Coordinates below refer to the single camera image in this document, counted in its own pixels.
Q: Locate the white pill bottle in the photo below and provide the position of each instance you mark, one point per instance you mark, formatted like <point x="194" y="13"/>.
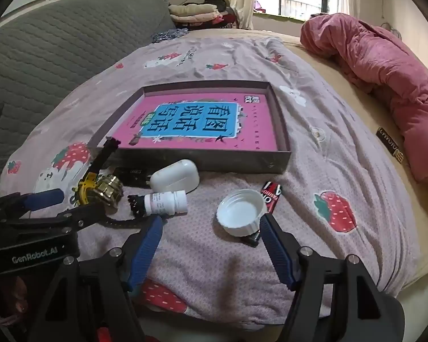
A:
<point x="164" y="203"/>

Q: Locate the small black box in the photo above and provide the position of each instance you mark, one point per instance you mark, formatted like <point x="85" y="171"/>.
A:
<point x="130" y="175"/>

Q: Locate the stack of folded clothes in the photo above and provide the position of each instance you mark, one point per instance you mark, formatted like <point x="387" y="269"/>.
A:
<point x="199" y="14"/>

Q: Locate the red and black lighter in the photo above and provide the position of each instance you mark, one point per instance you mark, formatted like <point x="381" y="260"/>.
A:
<point x="271" y="194"/>

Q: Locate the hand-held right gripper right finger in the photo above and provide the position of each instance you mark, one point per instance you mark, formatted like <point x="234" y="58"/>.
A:
<point x="276" y="253"/>

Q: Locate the white plastic lid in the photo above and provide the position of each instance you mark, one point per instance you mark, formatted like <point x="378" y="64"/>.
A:
<point x="240" y="213"/>

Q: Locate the grey quilted headboard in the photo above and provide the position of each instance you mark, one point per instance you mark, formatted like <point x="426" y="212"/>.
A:
<point x="57" y="50"/>

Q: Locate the pink quilt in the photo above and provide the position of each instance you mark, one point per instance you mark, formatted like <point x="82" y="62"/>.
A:
<point x="396" y="78"/>

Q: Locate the gold metal round cap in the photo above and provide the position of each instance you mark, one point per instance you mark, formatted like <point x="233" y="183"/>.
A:
<point x="108" y="188"/>

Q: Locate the black and yellow wristwatch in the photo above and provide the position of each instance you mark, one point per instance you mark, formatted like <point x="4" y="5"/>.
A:
<point x="84" y="185"/>

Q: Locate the beige mattress cover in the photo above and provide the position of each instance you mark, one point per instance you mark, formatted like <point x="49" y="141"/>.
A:
<point x="360" y="114"/>

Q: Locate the pink and blue book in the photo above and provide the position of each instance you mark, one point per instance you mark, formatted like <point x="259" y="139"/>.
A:
<point x="199" y="121"/>

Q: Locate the black and gold mattress label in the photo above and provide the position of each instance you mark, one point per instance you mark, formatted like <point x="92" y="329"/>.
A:
<point x="390" y="142"/>

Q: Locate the grey shallow cardboard box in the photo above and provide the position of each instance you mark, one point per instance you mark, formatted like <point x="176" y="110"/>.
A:
<point x="199" y="158"/>

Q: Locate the blue patterned cloth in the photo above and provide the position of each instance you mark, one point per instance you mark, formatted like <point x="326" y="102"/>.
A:
<point x="167" y="35"/>

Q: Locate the patterned cushion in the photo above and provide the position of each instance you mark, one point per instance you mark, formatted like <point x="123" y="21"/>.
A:
<point x="319" y="15"/>

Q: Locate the strawberry printed bedsheet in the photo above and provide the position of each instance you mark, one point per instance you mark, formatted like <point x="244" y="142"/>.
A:
<point x="235" y="263"/>

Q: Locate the black hair claw clip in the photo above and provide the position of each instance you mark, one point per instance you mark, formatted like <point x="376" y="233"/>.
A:
<point x="135" y="205"/>

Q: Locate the white earbuds case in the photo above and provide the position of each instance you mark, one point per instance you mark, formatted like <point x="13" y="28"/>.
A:
<point x="174" y="176"/>

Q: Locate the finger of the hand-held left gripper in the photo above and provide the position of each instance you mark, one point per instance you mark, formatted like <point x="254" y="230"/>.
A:
<point x="42" y="199"/>
<point x="82" y="217"/>

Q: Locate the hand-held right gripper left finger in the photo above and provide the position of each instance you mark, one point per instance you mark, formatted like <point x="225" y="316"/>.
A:
<point x="146" y="249"/>

